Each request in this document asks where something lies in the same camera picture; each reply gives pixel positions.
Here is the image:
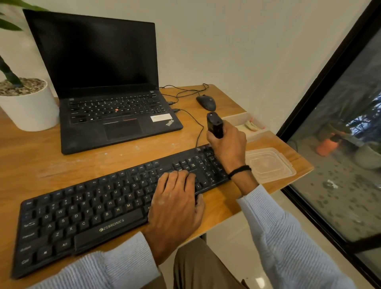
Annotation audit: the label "person's left hand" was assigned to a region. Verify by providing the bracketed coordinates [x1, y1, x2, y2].
[147, 170, 206, 239]

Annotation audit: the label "black laptop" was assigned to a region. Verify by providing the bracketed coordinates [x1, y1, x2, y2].
[23, 9, 184, 155]

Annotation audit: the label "black keyboard cable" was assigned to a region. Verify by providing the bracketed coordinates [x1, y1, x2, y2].
[172, 108, 205, 149]

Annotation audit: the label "clear plastic container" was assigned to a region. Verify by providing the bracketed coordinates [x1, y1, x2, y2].
[222, 112, 269, 142]

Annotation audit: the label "green houseplant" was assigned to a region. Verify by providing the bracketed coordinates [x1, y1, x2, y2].
[0, 0, 49, 87]

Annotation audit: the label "person's right forearm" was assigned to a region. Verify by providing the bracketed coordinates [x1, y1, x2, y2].
[230, 169, 358, 289]

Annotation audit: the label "person's left forearm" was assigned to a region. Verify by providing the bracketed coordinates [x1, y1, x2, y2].
[28, 222, 186, 289]

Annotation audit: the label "pale items in container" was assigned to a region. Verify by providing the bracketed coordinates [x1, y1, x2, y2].
[242, 118, 263, 132]

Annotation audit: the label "black wristband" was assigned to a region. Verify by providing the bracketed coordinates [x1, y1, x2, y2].
[227, 165, 252, 180]

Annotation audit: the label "person's brown trouser leg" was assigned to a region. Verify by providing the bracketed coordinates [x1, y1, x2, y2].
[142, 238, 251, 289]

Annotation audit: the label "grey outdoor pot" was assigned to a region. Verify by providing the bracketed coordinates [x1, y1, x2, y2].
[354, 142, 381, 170]

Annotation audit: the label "clear plastic container lid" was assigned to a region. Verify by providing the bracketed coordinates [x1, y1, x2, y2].
[245, 147, 297, 184]

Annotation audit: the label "white plant pot with pebbles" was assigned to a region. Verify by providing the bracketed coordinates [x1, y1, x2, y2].
[0, 77, 60, 132]

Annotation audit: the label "black computer mouse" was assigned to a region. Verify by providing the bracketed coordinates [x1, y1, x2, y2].
[196, 94, 216, 112]

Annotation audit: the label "person's right hand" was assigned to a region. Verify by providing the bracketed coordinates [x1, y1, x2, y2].
[206, 120, 247, 175]

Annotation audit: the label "black mouse cable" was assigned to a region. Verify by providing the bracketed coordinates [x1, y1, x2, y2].
[159, 84, 210, 104]

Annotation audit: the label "black window frame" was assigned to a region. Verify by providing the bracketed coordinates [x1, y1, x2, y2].
[276, 0, 381, 289]

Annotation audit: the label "black computer keyboard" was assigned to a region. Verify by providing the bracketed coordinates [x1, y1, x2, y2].
[11, 144, 230, 279]

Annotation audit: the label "orange outdoor pot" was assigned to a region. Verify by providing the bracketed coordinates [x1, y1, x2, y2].
[316, 138, 340, 157]

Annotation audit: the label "small black handheld device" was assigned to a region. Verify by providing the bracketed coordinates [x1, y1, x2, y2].
[207, 112, 224, 139]

